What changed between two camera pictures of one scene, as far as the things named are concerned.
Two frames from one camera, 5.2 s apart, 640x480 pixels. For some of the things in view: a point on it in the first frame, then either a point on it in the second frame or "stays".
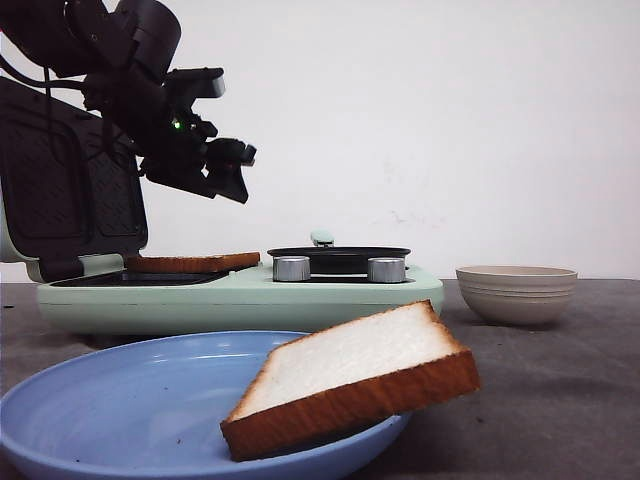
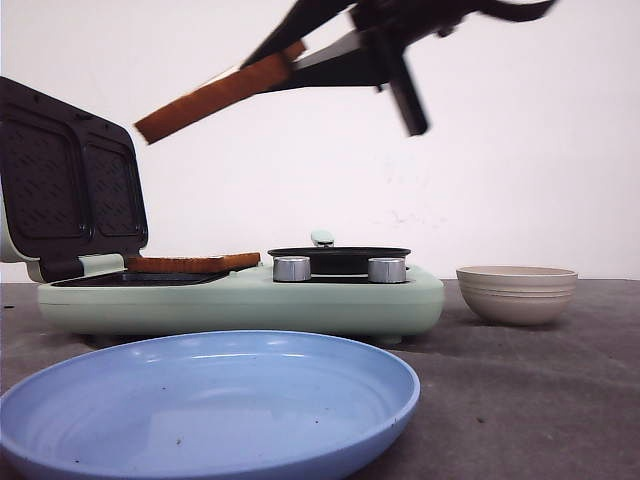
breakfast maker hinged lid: [70, 187] stays
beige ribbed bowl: [512, 294] stays
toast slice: [347, 376] → [257, 77]
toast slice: [140, 264] stays
